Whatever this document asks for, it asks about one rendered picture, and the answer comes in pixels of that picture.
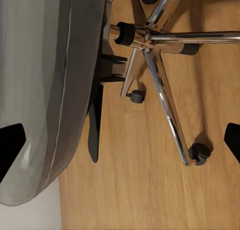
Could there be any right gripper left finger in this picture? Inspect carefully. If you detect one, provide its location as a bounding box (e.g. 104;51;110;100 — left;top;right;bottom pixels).
0;123;26;183

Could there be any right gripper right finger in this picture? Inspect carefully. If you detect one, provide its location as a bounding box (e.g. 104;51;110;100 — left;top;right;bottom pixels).
224;123;240;163

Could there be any swivel chair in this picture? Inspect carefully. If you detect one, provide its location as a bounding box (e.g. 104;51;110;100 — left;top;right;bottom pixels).
0;0;240;207

